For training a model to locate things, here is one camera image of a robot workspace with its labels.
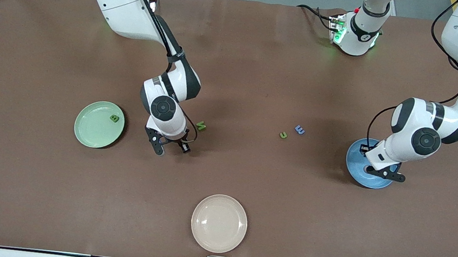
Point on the blue round plate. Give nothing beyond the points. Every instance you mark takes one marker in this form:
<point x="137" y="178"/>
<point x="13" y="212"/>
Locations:
<point x="360" y="172"/>

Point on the green uppercase letter B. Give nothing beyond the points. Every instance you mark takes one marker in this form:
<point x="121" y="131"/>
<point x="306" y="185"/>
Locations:
<point x="114" y="119"/>

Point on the brown table mat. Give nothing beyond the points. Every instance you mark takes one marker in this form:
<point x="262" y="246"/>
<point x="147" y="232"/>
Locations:
<point x="35" y="193"/>

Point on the green uppercase letter W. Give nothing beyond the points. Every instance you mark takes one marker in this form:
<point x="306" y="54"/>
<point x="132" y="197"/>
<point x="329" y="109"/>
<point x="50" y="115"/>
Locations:
<point x="201" y="126"/>

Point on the beige round plate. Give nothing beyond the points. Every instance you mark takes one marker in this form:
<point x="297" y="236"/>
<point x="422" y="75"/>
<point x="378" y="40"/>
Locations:
<point x="219" y="223"/>

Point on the blue lowercase letter m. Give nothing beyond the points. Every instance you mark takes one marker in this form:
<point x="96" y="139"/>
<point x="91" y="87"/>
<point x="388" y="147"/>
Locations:
<point x="299" y="130"/>

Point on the green round plate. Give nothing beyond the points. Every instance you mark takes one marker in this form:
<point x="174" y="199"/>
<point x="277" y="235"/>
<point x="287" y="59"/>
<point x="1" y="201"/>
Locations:
<point x="92" y="131"/>

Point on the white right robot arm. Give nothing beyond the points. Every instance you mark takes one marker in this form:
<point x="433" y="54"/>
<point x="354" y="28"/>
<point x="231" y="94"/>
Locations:
<point x="119" y="2"/>

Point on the green lowercase letter n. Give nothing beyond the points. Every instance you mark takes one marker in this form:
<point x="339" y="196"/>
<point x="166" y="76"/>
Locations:
<point x="283" y="137"/>

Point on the silver connector box green light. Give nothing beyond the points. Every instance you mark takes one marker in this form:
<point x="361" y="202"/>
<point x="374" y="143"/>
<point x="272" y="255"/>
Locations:
<point x="336" y="29"/>

